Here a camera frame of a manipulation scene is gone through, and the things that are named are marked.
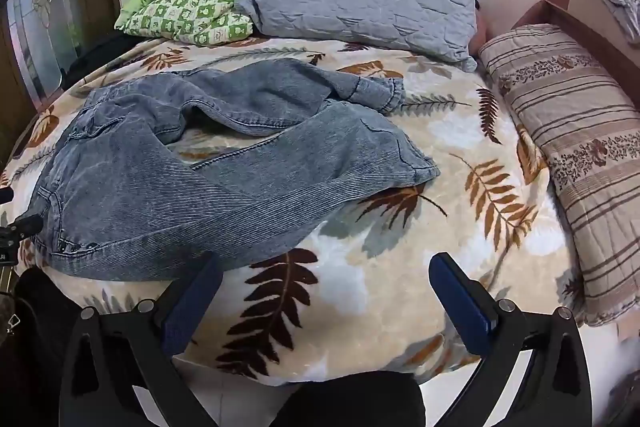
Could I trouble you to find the blue denim jeans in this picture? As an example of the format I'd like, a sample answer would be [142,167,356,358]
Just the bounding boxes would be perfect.
[28,58,439,281]

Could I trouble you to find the etched glass wooden door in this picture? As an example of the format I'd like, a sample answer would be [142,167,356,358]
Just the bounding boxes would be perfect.
[1,0,120,158]

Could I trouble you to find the silver leaf cushion ornament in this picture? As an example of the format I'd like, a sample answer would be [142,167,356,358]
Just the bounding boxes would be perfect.
[602,0,640,46]

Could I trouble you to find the striped floral beige pillow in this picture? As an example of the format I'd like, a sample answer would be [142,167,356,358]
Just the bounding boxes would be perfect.
[480,24,639,326]

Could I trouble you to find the green white patterned quilt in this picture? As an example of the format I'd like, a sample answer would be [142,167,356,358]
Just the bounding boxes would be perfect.
[115,0,254,46]

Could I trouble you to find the leaf pattern fleece blanket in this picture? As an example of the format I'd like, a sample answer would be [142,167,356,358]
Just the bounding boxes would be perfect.
[1,38,583,386]

